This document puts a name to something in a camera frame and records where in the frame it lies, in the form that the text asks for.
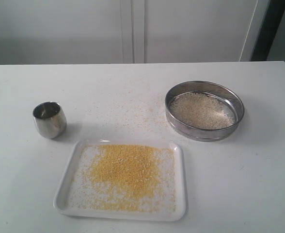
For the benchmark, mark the rice and millet grains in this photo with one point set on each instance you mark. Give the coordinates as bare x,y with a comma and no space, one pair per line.
201,111

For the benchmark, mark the round steel mesh sieve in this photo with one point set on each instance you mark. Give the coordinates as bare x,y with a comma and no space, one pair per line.
233,106

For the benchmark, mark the stainless steel cup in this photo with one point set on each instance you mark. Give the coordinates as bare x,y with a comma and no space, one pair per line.
49,119

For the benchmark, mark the scattered grains on table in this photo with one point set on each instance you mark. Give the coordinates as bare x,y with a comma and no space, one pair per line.
128,104

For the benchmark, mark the yellow millet grains on tray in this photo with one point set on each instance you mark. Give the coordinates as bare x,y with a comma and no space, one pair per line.
120,177

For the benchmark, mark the white plastic tray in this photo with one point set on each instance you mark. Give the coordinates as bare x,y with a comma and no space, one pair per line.
75,160

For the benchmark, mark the white cabinet doors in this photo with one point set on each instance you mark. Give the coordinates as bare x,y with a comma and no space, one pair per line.
128,31

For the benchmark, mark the dark grey post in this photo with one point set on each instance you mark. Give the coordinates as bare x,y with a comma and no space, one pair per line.
268,30

